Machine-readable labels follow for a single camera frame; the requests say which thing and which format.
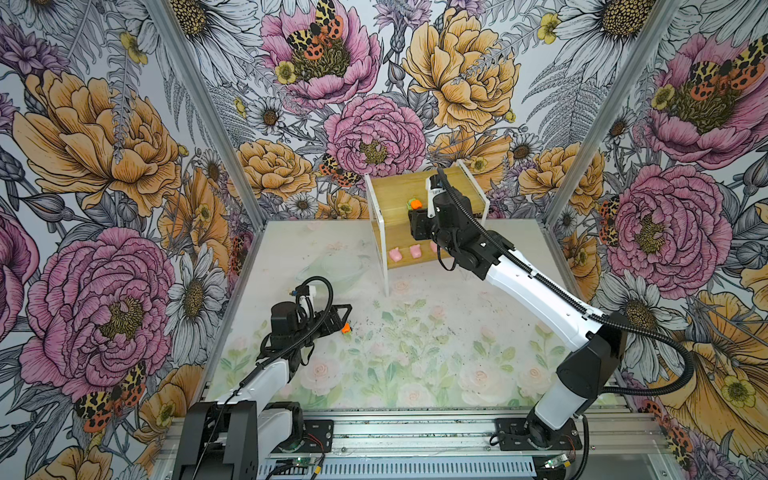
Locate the green circuit board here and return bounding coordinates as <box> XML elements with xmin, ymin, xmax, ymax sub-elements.
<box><xmin>533</xmin><ymin>453</ymin><xmax>571</xmax><ymax>470</ymax></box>
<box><xmin>273</xmin><ymin>456</ymin><xmax>325</xmax><ymax>474</ymax></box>

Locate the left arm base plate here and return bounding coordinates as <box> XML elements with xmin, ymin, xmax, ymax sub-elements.
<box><xmin>274</xmin><ymin>420</ymin><xmax>335</xmax><ymax>454</ymax></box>

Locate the aluminium front rail frame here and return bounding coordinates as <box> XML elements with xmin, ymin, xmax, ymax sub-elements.
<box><xmin>149</xmin><ymin>409</ymin><xmax>685</xmax><ymax>480</ymax></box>

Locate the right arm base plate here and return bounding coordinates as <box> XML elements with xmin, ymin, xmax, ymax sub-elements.
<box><xmin>489</xmin><ymin>417</ymin><xmax>583</xmax><ymax>452</ymax></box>

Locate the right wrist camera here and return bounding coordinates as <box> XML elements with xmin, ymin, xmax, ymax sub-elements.
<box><xmin>425</xmin><ymin>174</ymin><xmax>444</xmax><ymax>219</ymax></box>

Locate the green circuit board right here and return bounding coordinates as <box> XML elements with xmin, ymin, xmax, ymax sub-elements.
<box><xmin>533</xmin><ymin>453</ymin><xmax>571</xmax><ymax>470</ymax></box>

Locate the right aluminium corner post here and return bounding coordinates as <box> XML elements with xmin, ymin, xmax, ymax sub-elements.
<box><xmin>542</xmin><ymin>0</ymin><xmax>682</xmax><ymax>228</ymax></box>

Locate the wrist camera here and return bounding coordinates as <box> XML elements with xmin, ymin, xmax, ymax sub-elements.
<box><xmin>291</xmin><ymin>284</ymin><xmax>317</xmax><ymax>313</ymax></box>
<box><xmin>425</xmin><ymin>174</ymin><xmax>444</xmax><ymax>219</ymax></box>

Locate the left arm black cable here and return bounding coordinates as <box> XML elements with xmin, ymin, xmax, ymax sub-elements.
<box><xmin>203</xmin><ymin>275</ymin><xmax>335</xmax><ymax>457</ymax></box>

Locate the aluminium corner post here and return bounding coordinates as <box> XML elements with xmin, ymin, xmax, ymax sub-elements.
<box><xmin>147</xmin><ymin>1</ymin><xmax>266</xmax><ymax>233</ymax></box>
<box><xmin>542</xmin><ymin>0</ymin><xmax>682</xmax><ymax>228</ymax></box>

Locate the green circuit board left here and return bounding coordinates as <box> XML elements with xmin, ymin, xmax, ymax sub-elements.
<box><xmin>273</xmin><ymin>456</ymin><xmax>325</xmax><ymax>474</ymax></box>

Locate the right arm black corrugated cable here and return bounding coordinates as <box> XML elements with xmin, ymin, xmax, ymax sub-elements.
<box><xmin>434</xmin><ymin>167</ymin><xmax>695</xmax><ymax>397</ymax></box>

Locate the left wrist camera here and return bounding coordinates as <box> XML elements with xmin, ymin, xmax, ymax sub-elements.
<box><xmin>291</xmin><ymin>284</ymin><xmax>317</xmax><ymax>313</ymax></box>

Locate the left aluminium corner post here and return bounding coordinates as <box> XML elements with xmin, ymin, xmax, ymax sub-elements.
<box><xmin>147</xmin><ymin>1</ymin><xmax>266</xmax><ymax>233</ymax></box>

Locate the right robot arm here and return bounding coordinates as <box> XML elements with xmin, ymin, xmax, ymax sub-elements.
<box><xmin>409</xmin><ymin>187</ymin><xmax>626</xmax><ymax>449</ymax></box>

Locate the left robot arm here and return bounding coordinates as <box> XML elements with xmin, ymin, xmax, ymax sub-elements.
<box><xmin>171</xmin><ymin>299</ymin><xmax>352</xmax><ymax>479</ymax></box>

